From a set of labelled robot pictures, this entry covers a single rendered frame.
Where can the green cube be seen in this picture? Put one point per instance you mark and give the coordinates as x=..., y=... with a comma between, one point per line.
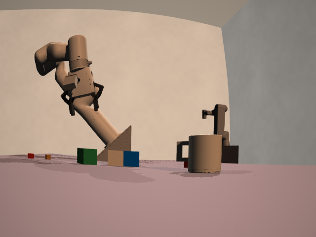
x=87, y=156

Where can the brown mug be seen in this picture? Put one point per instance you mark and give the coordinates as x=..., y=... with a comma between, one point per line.
x=204, y=155

